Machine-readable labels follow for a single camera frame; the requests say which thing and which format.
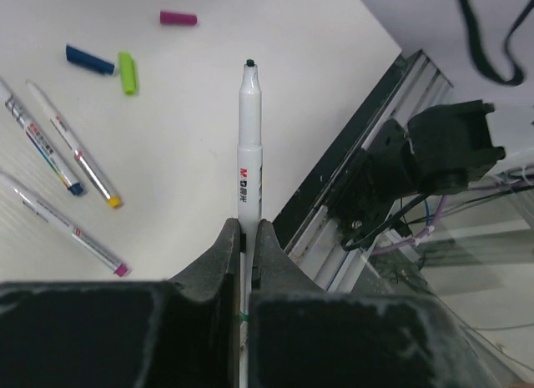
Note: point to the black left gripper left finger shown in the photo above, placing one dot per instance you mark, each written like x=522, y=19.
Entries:
x=181, y=332

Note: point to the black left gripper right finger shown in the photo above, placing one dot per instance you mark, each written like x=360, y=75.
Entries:
x=301, y=336

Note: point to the pink marker pen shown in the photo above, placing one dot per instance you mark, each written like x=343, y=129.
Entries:
x=65, y=226

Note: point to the white marker pen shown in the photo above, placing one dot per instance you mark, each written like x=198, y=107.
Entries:
x=14, y=105

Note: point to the green marker pen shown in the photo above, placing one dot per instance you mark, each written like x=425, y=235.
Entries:
x=249, y=190

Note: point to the blue pen cap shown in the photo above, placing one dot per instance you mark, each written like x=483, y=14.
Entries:
x=88, y=61

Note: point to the pink pen cap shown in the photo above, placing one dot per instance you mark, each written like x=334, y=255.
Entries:
x=174, y=18

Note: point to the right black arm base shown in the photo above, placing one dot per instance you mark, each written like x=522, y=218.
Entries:
x=439, y=152

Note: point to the orange marker pen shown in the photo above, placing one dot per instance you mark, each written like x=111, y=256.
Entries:
x=81, y=156

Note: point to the light green pen cap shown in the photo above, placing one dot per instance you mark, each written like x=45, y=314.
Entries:
x=128, y=73

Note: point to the aluminium frame rail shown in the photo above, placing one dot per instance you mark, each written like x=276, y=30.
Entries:
x=307, y=232

